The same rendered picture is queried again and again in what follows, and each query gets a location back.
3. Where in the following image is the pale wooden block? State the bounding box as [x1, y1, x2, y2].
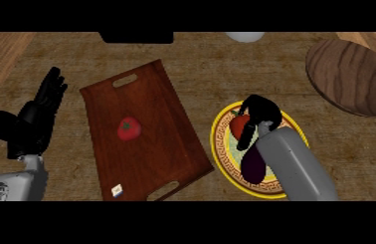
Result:
[335, 31, 376, 53]

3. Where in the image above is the black box-shaped appliance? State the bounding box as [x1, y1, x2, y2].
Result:
[99, 31, 176, 45]

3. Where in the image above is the white rounded object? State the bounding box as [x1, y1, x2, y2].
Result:
[223, 31, 266, 44]

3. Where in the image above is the red tomato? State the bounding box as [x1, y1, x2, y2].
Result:
[117, 116, 145, 142]

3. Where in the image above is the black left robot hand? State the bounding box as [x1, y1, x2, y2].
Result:
[0, 66, 70, 160]

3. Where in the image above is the pale wooden panel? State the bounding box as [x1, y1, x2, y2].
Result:
[0, 31, 38, 84]

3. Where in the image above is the red bell pepper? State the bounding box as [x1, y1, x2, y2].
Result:
[228, 110, 253, 142]

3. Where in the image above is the dark purple eggplant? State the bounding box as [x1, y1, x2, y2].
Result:
[241, 143, 269, 185]

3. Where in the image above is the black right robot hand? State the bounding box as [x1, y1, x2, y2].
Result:
[235, 94, 284, 152]

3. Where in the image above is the brown wooden cutting board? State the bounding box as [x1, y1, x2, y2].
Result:
[79, 59, 216, 202]

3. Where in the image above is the small white tag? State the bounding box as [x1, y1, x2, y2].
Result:
[111, 183, 126, 198]

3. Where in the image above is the yellow patterned plate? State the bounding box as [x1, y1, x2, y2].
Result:
[210, 101, 312, 200]

